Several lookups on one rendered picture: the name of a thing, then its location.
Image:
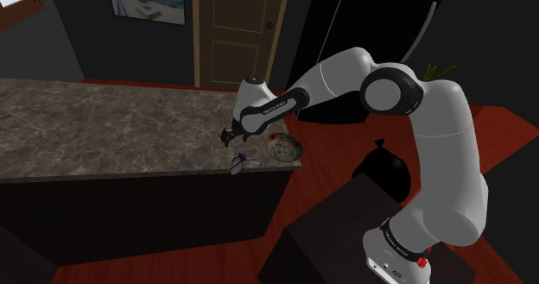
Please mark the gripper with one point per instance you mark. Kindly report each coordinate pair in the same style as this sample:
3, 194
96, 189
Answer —
230, 134

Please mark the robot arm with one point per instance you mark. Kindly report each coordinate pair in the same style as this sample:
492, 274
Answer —
446, 148

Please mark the patterned ceramic bowl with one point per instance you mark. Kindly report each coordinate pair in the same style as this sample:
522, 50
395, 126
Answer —
284, 147

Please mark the brown panelled door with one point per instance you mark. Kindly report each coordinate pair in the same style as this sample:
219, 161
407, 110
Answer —
235, 32

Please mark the dark kitchen counter cabinet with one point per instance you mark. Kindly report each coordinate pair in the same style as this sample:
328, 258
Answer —
126, 215

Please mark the dark robot stand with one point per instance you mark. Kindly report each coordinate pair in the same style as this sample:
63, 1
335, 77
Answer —
337, 232

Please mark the black garbage bag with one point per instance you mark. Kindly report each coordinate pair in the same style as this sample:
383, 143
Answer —
386, 169

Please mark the green potted plant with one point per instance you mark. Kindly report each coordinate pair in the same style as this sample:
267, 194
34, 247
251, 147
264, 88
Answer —
433, 72

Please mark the framed landscape wall picture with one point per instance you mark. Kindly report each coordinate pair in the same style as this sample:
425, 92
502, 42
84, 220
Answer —
147, 0

